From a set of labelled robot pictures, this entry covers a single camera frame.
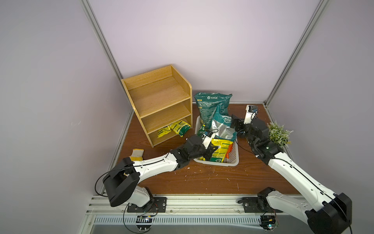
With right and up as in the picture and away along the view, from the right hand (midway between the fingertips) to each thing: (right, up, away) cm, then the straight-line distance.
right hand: (242, 112), depth 74 cm
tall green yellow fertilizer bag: (-16, +5, +12) cm, 21 cm away
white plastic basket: (-2, -27, +11) cm, 30 cm away
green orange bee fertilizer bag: (-9, -6, +8) cm, 13 cm away
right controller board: (+11, -54, -5) cm, 55 cm away
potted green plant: (+22, -12, +6) cm, 26 cm away
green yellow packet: (-20, -11, +18) cm, 29 cm away
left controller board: (-51, -56, -2) cm, 76 cm away
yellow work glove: (-62, -27, +18) cm, 70 cm away
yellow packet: (-46, -12, +24) cm, 53 cm away
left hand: (-12, -19, +2) cm, 22 cm away
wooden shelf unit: (-44, +9, +8) cm, 46 cm away
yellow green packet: (-35, -10, +26) cm, 45 cm away
